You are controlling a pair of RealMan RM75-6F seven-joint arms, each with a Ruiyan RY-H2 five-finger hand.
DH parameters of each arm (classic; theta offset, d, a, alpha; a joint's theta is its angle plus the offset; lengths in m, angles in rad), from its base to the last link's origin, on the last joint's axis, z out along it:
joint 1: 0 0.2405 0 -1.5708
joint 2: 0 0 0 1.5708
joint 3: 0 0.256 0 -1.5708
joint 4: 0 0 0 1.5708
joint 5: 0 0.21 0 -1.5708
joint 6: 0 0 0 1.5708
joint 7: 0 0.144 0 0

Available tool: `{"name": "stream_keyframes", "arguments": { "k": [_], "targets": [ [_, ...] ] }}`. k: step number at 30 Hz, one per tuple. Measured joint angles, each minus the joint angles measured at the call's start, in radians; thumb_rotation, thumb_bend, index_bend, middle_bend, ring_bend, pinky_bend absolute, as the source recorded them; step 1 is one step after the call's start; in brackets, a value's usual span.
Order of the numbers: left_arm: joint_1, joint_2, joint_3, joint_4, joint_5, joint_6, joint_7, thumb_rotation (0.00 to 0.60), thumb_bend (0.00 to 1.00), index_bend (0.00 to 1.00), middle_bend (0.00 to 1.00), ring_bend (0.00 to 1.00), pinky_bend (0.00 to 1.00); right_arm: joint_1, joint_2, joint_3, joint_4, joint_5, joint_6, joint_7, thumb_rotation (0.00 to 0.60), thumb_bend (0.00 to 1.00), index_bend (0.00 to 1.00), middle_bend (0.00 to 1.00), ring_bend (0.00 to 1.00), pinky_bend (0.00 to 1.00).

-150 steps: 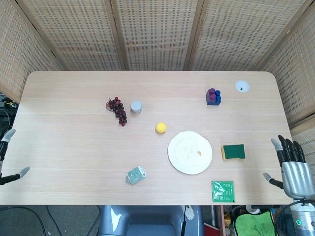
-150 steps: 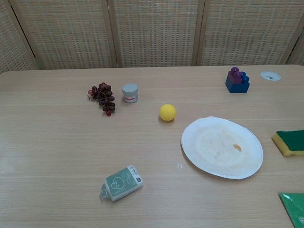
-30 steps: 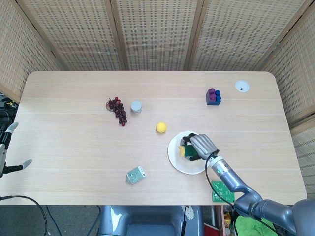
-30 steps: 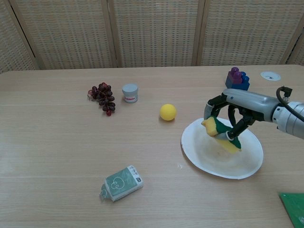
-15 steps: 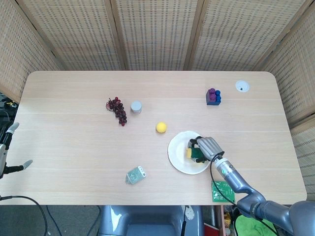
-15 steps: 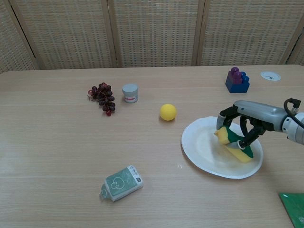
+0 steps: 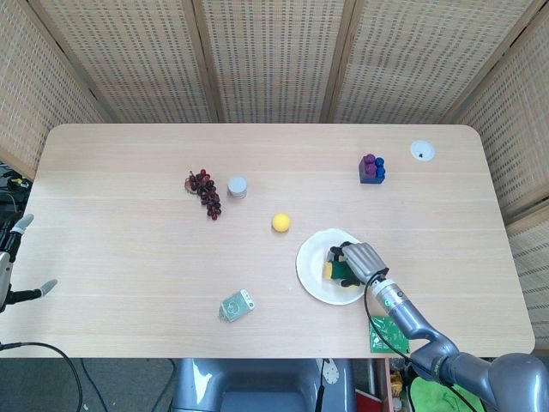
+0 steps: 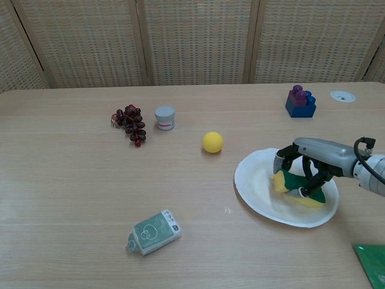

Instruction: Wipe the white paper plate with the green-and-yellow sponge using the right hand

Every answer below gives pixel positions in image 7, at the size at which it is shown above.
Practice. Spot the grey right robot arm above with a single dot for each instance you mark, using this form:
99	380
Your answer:
429	339

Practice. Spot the red box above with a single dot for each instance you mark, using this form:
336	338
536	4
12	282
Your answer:
369	395

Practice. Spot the bright green cloth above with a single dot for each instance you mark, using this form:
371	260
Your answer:
433	397

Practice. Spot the green flat packet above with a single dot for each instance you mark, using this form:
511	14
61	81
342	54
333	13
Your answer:
388	339

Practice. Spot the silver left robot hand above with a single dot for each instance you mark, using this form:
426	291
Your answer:
5	274

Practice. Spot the dark red grape bunch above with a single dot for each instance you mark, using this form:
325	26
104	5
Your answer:
207	193

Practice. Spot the blue toy building block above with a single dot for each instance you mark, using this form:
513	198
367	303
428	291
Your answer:
374	179

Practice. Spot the green tissue pack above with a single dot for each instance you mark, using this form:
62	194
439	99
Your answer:
236	305

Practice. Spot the yellow ball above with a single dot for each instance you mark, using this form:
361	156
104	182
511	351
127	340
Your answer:
281	223

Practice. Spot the small grey lidded jar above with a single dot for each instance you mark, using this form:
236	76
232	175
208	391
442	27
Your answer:
237	187

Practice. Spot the purple toy building block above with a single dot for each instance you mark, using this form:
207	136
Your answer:
368	167

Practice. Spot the white paper plate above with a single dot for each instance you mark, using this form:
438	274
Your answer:
311	266

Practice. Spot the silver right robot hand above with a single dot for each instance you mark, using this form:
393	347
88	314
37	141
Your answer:
364	259

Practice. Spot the woven bamboo folding screen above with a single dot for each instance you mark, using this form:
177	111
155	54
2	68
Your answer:
274	60

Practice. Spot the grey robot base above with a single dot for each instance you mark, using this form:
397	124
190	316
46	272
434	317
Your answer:
257	386

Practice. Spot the green and yellow sponge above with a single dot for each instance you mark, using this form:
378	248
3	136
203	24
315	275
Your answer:
340	270

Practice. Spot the white round table grommet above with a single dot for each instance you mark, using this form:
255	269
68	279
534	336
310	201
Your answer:
422	150

